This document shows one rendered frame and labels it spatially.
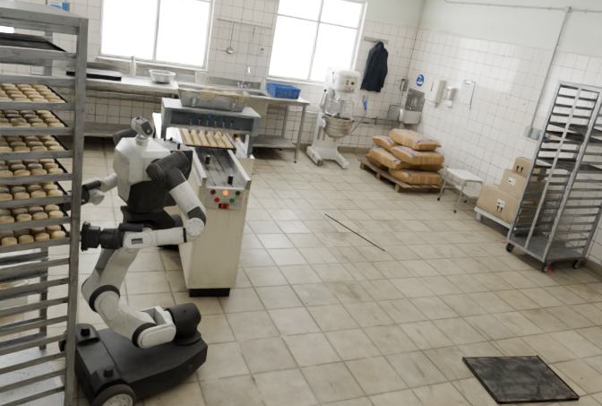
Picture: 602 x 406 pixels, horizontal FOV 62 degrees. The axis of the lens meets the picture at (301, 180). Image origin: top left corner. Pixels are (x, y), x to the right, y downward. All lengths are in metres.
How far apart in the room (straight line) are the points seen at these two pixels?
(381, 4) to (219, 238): 5.53
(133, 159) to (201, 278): 1.47
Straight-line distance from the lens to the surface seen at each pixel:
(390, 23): 8.26
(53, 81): 1.98
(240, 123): 3.98
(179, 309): 2.87
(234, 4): 7.22
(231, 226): 3.39
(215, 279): 3.56
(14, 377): 2.83
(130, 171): 2.28
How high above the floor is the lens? 1.94
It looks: 18 degrees down
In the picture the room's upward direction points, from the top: 10 degrees clockwise
